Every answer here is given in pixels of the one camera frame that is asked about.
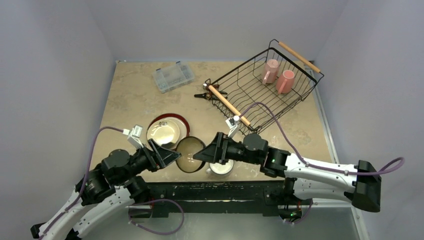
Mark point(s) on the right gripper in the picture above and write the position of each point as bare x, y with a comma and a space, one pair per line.
222, 148

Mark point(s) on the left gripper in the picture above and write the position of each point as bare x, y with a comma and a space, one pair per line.
164, 156

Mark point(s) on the white two-handled soup cup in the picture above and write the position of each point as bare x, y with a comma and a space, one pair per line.
220, 169

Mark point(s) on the brown bowl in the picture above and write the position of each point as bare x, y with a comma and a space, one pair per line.
189, 146

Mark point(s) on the salmon pink mug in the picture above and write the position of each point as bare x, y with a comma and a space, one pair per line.
285, 82

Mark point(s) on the light pink faceted mug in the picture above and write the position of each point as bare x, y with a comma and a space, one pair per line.
270, 71

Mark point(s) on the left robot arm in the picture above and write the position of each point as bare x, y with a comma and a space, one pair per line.
111, 186

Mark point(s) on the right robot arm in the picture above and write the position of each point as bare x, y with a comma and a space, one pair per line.
358, 184

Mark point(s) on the beige round plate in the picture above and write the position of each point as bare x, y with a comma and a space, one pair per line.
164, 134

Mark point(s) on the red black lacquer plate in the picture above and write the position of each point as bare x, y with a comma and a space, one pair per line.
184, 127

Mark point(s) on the clear plastic organizer box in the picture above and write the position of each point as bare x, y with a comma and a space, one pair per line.
173, 77

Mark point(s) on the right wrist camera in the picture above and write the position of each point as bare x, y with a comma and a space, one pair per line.
233, 124

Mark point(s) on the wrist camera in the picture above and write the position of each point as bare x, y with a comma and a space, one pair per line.
233, 124
133, 136

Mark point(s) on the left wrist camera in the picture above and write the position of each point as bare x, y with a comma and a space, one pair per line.
133, 136

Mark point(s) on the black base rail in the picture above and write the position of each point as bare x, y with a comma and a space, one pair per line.
270, 198

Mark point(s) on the black wire dish rack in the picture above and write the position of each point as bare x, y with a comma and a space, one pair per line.
245, 92

